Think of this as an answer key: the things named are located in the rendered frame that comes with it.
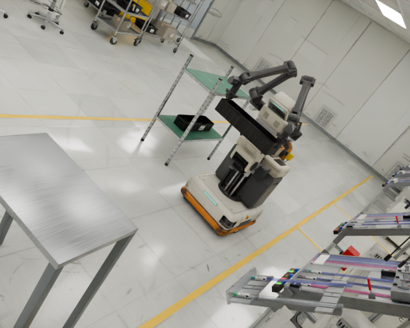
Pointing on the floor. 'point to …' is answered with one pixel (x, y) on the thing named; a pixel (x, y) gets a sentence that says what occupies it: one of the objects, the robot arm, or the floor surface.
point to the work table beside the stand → (53, 212)
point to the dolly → (109, 10)
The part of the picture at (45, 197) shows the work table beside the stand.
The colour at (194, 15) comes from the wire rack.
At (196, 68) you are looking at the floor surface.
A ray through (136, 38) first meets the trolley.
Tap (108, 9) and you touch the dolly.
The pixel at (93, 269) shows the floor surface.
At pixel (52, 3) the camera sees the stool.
